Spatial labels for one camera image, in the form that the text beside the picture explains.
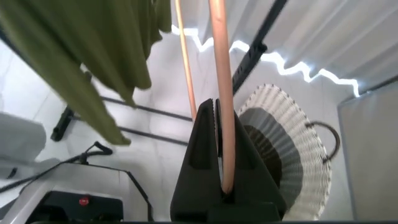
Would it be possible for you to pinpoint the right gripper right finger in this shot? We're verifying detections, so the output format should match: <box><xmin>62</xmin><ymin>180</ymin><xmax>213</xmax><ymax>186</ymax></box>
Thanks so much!
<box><xmin>214</xmin><ymin>112</ymin><xmax>287</xmax><ymax>222</ymax></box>

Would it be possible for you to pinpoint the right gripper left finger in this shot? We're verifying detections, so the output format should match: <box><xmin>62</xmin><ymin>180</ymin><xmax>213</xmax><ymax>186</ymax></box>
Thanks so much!
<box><xmin>170</xmin><ymin>98</ymin><xmax>225</xmax><ymax>222</ymax></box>

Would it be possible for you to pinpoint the pink clothes hanger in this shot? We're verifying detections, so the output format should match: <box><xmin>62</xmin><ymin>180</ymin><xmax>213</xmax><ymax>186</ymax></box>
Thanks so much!
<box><xmin>174</xmin><ymin>0</ymin><xmax>236</xmax><ymax>195</ymax></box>

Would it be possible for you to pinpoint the green printed shirt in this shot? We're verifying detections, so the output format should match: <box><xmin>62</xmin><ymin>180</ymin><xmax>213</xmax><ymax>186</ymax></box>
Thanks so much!
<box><xmin>0</xmin><ymin>0</ymin><xmax>172</xmax><ymax>146</ymax></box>

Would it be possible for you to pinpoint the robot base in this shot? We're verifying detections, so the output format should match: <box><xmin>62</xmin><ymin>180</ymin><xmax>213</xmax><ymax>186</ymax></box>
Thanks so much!
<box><xmin>0</xmin><ymin>111</ymin><xmax>155</xmax><ymax>223</ymax></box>

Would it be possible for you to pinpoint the white laundry basket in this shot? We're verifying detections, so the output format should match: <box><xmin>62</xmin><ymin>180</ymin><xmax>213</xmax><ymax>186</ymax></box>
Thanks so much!
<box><xmin>238</xmin><ymin>83</ymin><xmax>342</xmax><ymax>222</ymax></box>

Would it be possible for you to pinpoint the black clothes rack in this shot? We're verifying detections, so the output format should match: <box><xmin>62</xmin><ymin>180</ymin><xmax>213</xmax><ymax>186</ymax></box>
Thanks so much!
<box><xmin>50</xmin><ymin>0</ymin><xmax>289</xmax><ymax>147</ymax></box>

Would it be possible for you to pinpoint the white curtain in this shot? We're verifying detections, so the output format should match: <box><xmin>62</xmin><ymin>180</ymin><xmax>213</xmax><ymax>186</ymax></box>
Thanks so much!
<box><xmin>170</xmin><ymin>0</ymin><xmax>398</xmax><ymax>98</ymax></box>

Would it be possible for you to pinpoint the black cable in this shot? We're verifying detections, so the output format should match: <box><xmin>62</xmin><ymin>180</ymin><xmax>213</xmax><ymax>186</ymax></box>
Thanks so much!
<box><xmin>0</xmin><ymin>141</ymin><xmax>114</xmax><ymax>194</ymax></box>

